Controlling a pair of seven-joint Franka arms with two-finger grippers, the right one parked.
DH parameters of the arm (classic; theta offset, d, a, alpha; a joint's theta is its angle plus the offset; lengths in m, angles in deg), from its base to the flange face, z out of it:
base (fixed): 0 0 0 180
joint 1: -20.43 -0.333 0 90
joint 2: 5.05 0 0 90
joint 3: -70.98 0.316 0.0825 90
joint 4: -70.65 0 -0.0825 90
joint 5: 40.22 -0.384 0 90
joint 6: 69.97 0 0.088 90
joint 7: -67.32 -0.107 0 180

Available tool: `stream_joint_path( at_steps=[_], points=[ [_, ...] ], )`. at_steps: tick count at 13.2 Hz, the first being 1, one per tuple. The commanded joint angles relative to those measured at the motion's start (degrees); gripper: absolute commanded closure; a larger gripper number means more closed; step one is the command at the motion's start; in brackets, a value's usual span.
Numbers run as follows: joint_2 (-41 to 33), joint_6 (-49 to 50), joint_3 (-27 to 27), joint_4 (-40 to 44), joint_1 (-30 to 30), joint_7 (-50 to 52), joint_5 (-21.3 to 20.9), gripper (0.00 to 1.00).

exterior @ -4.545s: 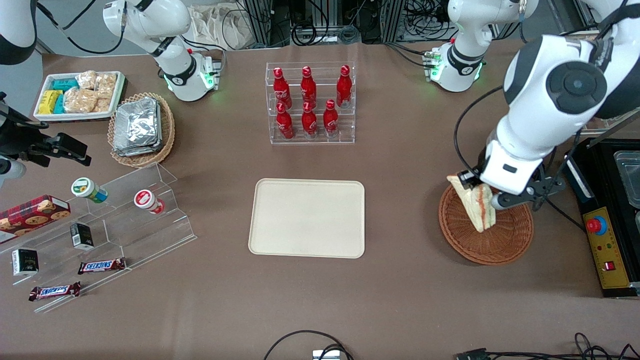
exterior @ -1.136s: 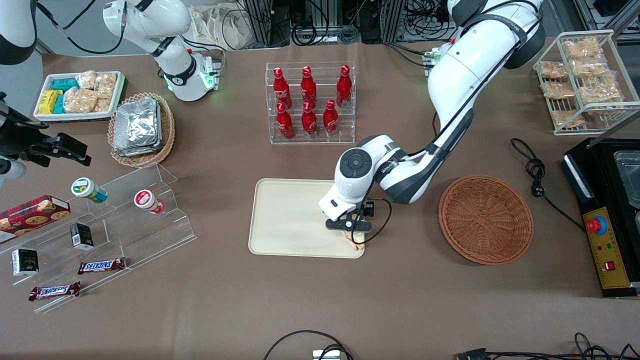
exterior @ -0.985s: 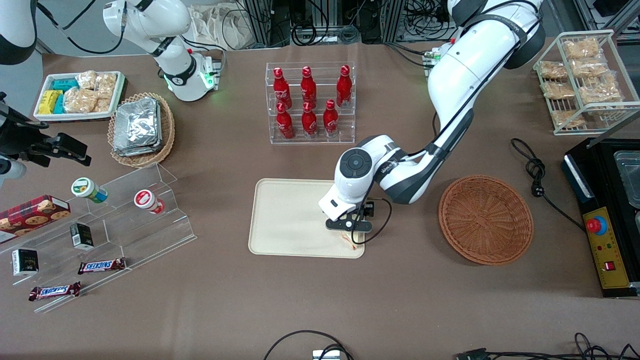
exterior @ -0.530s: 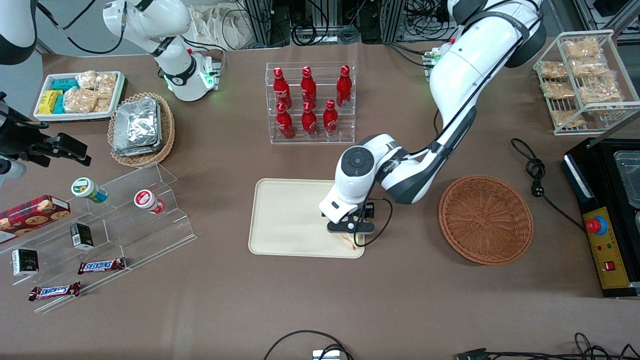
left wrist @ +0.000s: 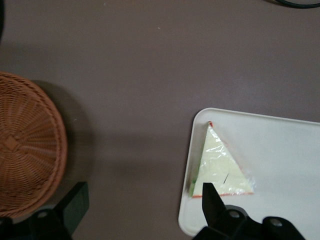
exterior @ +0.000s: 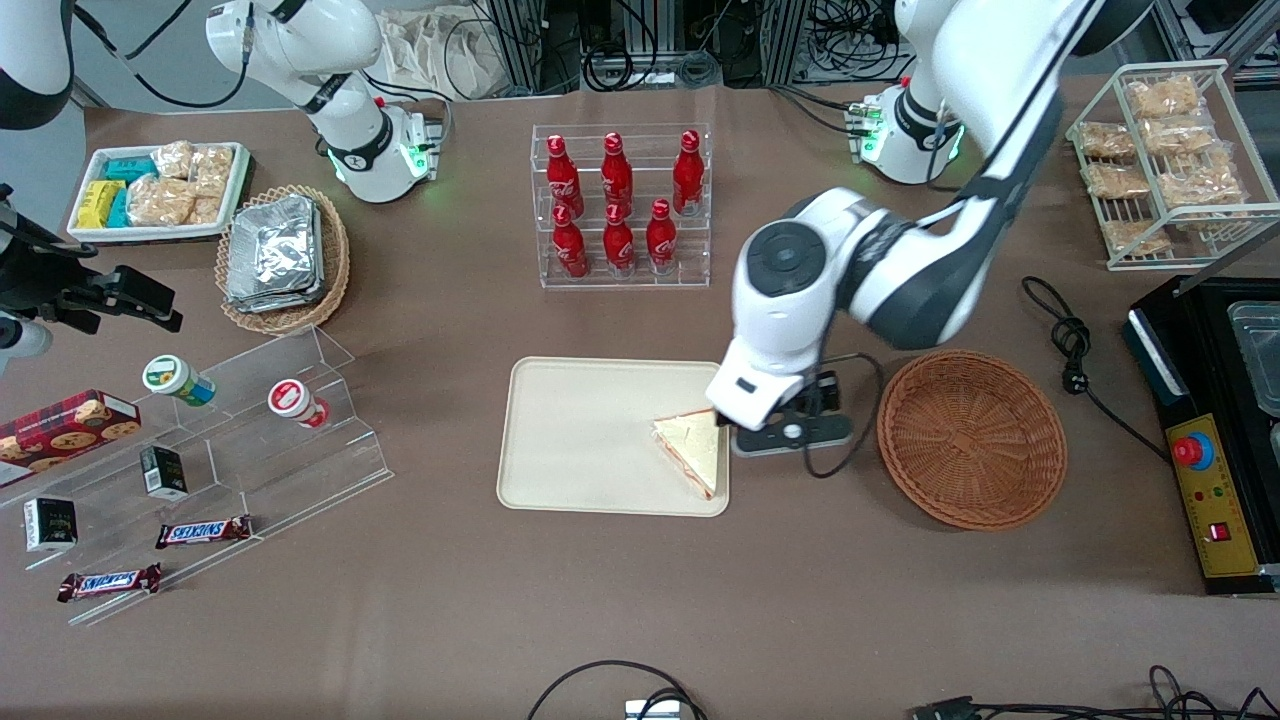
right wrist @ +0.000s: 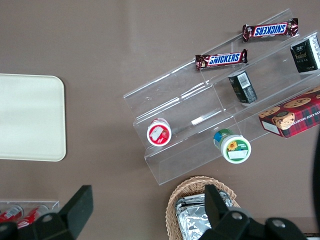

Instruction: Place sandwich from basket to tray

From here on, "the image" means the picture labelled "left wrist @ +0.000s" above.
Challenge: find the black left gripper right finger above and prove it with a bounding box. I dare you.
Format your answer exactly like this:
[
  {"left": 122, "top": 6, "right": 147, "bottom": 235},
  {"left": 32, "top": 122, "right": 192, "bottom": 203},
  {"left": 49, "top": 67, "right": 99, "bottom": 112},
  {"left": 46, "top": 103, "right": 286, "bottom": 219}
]
[{"left": 201, "top": 182, "right": 227, "bottom": 227}]

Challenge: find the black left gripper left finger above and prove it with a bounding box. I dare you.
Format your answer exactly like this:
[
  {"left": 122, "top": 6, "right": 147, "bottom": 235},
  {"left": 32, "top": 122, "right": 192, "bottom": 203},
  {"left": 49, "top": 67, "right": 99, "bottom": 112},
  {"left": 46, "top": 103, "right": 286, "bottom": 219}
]
[{"left": 53, "top": 181, "right": 90, "bottom": 236}]

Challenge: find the triangle sandwich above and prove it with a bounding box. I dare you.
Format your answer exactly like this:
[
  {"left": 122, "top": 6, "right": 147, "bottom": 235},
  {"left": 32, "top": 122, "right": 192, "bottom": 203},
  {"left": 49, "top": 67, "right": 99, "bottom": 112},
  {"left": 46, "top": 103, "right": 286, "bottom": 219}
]
[{"left": 186, "top": 120, "right": 255, "bottom": 200}]

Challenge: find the round brown wicker basket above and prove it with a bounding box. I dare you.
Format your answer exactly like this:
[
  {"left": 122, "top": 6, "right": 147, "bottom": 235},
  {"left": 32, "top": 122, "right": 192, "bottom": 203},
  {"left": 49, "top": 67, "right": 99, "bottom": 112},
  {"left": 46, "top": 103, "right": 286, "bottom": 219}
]
[{"left": 0, "top": 71, "right": 69, "bottom": 218}]

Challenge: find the cream plastic tray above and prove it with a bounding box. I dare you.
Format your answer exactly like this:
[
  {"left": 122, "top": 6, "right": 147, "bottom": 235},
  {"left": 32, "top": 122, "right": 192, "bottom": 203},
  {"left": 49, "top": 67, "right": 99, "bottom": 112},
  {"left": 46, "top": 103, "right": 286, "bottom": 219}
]
[{"left": 178, "top": 107, "right": 320, "bottom": 237}]

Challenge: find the black looped table cable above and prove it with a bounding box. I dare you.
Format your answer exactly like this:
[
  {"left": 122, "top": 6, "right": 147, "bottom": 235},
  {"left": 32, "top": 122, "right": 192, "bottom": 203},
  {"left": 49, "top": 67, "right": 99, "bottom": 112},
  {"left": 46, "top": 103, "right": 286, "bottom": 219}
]
[{"left": 262, "top": 0, "right": 320, "bottom": 9}]

